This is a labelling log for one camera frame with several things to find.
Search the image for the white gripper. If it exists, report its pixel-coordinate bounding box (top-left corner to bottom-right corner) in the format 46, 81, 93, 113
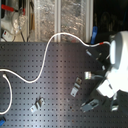
81, 80, 114, 112

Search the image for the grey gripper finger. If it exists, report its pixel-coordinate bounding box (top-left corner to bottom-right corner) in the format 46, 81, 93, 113
86, 48, 103, 63

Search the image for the white cable with red marks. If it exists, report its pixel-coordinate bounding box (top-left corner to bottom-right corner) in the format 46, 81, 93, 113
0, 32, 111, 115

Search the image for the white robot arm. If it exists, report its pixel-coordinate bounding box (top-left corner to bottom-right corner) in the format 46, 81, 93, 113
81, 31, 128, 112

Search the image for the black perforated pegboard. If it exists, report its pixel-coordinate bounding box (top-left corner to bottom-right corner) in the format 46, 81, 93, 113
0, 43, 128, 128

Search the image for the blue object bottom left corner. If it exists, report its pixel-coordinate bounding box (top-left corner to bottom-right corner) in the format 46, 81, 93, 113
0, 117, 6, 126

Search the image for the blue clamp handle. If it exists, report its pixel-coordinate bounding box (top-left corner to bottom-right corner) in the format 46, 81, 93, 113
91, 26, 98, 44

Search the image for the upper metal cable clip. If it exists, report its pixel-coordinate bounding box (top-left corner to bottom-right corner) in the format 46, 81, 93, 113
70, 77, 82, 97

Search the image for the metal cable clip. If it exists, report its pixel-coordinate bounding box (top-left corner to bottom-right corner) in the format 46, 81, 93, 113
30, 97, 45, 113
70, 77, 82, 97

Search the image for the lower left metal cable clip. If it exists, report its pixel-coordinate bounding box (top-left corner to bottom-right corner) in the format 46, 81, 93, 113
30, 97, 45, 113

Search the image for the white device with red cables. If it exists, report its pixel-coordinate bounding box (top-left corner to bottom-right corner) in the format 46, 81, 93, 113
0, 0, 36, 42

